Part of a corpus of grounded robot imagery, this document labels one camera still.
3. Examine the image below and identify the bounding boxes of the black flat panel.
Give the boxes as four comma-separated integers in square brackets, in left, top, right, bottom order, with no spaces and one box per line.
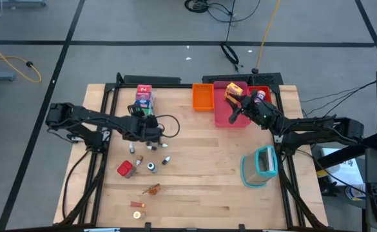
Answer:
[122,74,182,86]

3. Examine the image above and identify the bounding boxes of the orange taco seasoning mix packet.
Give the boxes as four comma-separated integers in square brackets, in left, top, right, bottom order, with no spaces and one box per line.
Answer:
[142,183,162,197]

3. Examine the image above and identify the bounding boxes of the black perforated panel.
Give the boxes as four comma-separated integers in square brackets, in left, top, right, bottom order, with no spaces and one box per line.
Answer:
[202,72,284,86]

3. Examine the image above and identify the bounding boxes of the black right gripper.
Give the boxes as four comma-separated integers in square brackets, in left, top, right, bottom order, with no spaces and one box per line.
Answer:
[224,95,278,130]

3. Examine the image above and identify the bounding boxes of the coiled black cable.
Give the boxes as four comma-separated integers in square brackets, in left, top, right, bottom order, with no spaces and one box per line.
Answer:
[184,0,263,24]

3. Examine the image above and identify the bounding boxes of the spice jar with purple label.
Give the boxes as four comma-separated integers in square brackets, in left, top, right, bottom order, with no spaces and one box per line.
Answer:
[254,90,267,104]

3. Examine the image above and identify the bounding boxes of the white paper sheet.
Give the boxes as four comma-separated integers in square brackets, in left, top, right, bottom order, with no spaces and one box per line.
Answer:
[320,147,365,187]

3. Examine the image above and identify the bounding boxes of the tin with red lid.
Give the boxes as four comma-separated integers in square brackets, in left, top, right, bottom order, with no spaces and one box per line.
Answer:
[116,160,137,179]

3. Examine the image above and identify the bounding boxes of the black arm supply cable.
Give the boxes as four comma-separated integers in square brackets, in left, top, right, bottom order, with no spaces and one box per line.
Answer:
[61,150,92,221]

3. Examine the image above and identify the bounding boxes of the blue Frosted Flakes cereal box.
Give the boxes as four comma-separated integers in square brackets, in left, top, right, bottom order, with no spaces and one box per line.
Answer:
[134,99,155,110]

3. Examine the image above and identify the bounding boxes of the orange plastic basket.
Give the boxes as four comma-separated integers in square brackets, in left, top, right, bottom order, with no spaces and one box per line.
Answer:
[192,82,215,112]

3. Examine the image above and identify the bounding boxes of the thin black cables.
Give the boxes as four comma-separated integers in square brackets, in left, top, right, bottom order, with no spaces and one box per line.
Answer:
[300,79,377,117]

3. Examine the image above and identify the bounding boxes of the yellow looped cable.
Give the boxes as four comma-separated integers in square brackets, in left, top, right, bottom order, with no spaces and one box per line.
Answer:
[0,34,43,84]

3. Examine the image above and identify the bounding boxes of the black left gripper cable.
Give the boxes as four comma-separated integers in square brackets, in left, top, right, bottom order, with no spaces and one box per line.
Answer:
[155,113,181,139]

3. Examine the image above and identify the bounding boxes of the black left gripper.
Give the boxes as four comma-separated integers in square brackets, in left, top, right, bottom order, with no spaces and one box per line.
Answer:
[127,114,166,148]

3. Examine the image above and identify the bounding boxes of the black hanging cables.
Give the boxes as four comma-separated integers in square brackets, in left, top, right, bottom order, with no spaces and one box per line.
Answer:
[219,0,240,73]

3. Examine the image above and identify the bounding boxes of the teal metal box grater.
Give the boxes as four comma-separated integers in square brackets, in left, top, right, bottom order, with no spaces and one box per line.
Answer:
[240,144,278,189]

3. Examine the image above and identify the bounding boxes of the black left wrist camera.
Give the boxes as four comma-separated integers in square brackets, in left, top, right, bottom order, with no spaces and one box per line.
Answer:
[127,103,148,117]

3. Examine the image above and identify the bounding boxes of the long yellow cable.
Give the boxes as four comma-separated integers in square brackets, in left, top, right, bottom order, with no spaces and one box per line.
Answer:
[254,0,282,73]

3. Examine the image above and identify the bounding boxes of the green cereal box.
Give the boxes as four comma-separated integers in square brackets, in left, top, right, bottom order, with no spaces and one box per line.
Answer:
[133,106,154,117]

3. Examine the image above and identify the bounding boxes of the pink plastic bin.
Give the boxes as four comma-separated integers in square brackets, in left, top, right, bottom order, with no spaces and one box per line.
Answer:
[213,81,253,128]

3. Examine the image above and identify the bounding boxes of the black aluminium table frame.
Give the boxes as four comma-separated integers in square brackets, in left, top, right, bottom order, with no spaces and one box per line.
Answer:
[59,72,329,231]

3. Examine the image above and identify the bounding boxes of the red plastic basket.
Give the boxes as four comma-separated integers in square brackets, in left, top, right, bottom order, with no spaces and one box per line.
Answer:
[247,85,273,106]

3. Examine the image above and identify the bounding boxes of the yellow Corn Pops cereal box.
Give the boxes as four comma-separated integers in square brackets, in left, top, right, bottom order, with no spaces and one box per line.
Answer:
[225,82,244,97]

